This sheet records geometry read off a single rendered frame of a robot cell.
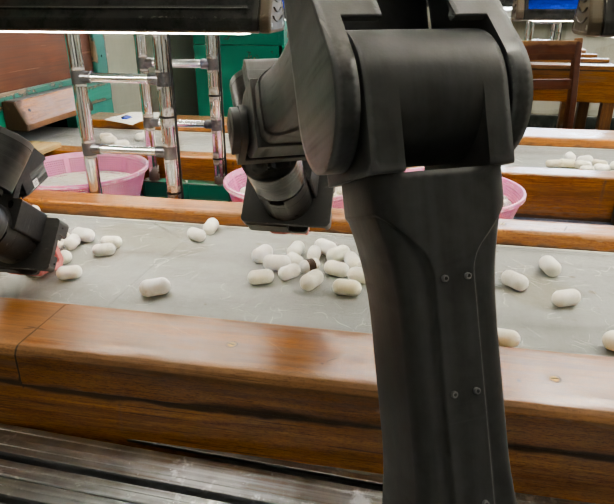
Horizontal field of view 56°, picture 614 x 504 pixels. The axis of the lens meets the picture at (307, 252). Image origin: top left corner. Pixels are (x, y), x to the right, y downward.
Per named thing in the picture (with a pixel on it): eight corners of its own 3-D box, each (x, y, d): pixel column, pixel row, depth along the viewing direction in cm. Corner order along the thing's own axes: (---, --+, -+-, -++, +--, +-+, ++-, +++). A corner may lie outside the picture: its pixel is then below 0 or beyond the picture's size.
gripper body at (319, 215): (252, 175, 69) (236, 146, 62) (336, 179, 67) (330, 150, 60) (244, 226, 67) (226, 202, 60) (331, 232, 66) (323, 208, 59)
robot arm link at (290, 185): (248, 153, 63) (231, 120, 56) (299, 141, 62) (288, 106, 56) (258, 211, 61) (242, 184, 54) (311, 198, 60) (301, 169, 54)
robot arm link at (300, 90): (226, 100, 53) (307, -144, 23) (320, 96, 55) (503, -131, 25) (241, 234, 52) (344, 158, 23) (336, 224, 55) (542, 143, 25)
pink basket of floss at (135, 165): (171, 218, 116) (166, 172, 112) (26, 246, 103) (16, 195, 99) (132, 185, 137) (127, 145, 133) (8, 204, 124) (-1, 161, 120)
